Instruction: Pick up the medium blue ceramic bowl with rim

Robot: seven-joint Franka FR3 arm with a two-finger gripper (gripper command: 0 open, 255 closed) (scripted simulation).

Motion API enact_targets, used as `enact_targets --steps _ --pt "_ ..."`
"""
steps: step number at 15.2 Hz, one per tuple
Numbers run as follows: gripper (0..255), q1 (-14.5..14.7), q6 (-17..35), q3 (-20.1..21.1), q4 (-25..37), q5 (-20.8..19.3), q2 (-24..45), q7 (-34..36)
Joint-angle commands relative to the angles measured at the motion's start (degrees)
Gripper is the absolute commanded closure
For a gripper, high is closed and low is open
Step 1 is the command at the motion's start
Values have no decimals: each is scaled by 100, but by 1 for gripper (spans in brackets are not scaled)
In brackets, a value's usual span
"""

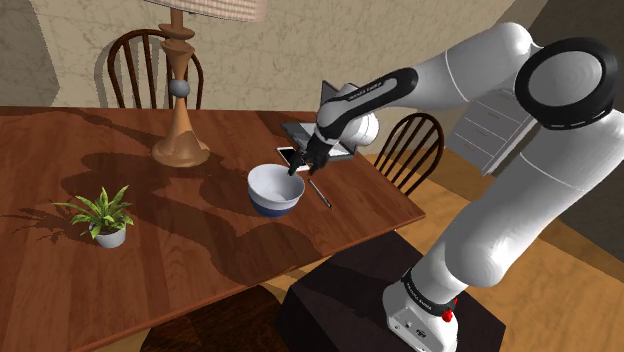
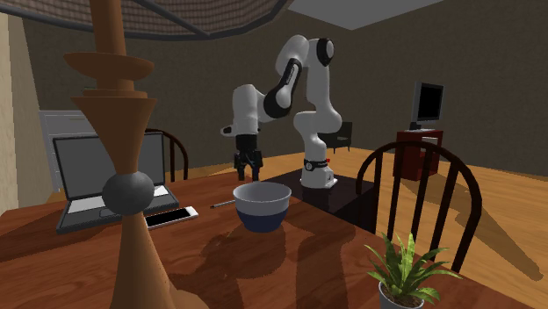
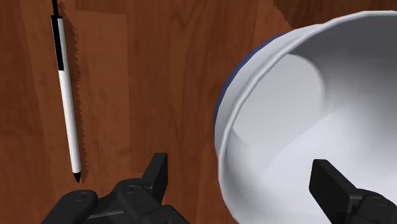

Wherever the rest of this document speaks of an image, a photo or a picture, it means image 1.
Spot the dark wooden spindle chair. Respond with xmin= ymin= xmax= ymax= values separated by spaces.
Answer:
xmin=373 ymin=112 xmax=446 ymax=198
xmin=106 ymin=28 xmax=205 ymax=111

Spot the dark robot stand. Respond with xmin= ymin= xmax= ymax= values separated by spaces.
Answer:
xmin=274 ymin=230 xmax=507 ymax=352

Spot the grey laptop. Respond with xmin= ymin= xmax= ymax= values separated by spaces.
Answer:
xmin=280 ymin=79 xmax=357 ymax=163

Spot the wooden table lamp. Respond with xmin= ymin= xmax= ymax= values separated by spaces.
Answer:
xmin=143 ymin=0 xmax=269 ymax=169

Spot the white chest of drawers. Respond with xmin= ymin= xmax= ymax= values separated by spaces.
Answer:
xmin=445 ymin=87 xmax=538 ymax=177

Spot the green plant in white pot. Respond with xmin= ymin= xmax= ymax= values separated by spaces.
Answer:
xmin=51 ymin=184 xmax=136 ymax=250

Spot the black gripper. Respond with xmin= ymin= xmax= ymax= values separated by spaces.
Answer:
xmin=287 ymin=132 xmax=339 ymax=177

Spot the grey pen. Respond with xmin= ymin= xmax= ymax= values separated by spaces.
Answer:
xmin=307 ymin=178 xmax=334 ymax=211

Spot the white phone with black screen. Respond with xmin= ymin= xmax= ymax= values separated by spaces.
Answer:
xmin=276 ymin=145 xmax=313 ymax=173

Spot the white bowl with blue base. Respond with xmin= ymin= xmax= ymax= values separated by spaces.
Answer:
xmin=246 ymin=163 xmax=307 ymax=219

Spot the brown wooden table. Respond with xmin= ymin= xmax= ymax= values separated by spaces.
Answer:
xmin=0 ymin=106 xmax=427 ymax=352

